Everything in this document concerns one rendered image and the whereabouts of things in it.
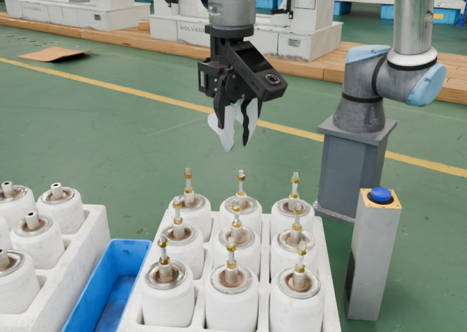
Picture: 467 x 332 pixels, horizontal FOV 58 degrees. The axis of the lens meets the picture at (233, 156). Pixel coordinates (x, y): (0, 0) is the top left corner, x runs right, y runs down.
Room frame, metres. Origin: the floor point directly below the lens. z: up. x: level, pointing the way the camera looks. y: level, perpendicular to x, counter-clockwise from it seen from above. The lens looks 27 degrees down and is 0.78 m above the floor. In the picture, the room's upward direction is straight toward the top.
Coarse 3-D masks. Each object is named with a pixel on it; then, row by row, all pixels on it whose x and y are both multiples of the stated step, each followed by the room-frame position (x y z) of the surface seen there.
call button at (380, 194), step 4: (372, 188) 0.74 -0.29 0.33; (376, 188) 0.74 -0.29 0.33; (380, 188) 0.74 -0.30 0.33; (384, 188) 0.74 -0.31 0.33; (372, 192) 0.73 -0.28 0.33; (376, 192) 0.73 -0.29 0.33; (380, 192) 0.73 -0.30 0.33; (384, 192) 0.73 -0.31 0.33; (388, 192) 0.73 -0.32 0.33; (372, 196) 0.73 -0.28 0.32; (376, 196) 0.72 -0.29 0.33; (380, 196) 0.72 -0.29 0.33; (384, 196) 0.71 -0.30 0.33; (388, 196) 0.72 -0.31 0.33; (380, 200) 0.72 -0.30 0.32; (384, 200) 0.72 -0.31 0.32
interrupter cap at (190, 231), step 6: (168, 228) 0.71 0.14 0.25; (186, 228) 0.71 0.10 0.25; (192, 228) 0.71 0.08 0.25; (168, 234) 0.69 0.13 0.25; (186, 234) 0.69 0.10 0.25; (192, 234) 0.69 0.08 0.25; (174, 240) 0.67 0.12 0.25; (180, 240) 0.67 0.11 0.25; (186, 240) 0.67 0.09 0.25; (192, 240) 0.67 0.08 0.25; (174, 246) 0.66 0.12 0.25; (180, 246) 0.66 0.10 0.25
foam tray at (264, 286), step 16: (320, 224) 0.82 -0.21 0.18; (320, 240) 0.76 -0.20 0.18; (208, 256) 0.71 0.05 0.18; (320, 256) 0.71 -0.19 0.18; (208, 272) 0.66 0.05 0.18; (320, 272) 0.66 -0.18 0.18; (128, 304) 0.57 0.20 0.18; (128, 320) 0.54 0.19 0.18; (144, 320) 0.58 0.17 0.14; (192, 320) 0.54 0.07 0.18; (336, 320) 0.54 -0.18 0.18
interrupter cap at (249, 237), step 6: (228, 228) 0.71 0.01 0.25; (246, 228) 0.71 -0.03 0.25; (222, 234) 0.69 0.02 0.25; (228, 234) 0.69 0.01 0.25; (246, 234) 0.69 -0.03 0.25; (252, 234) 0.69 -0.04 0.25; (222, 240) 0.67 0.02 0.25; (228, 240) 0.67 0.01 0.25; (240, 240) 0.67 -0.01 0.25; (246, 240) 0.67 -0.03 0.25; (252, 240) 0.67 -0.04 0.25; (240, 246) 0.65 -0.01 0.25; (246, 246) 0.65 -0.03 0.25
